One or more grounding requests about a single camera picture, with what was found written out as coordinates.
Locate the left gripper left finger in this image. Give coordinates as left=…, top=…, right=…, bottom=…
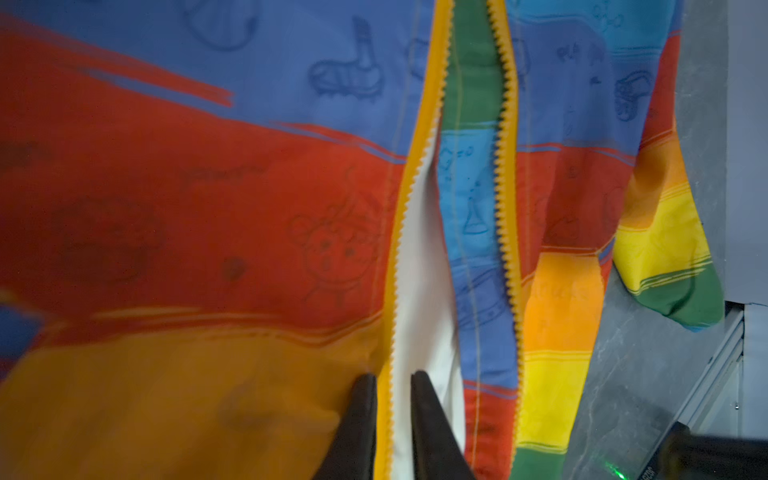
left=312, top=374, right=378, bottom=480

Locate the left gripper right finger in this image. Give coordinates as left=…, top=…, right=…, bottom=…
left=410, top=370, right=475, bottom=480

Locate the rainbow striped jacket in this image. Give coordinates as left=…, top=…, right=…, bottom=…
left=1, top=1, right=724, bottom=479

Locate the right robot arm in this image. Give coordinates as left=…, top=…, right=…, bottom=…
left=638, top=422, right=767, bottom=480

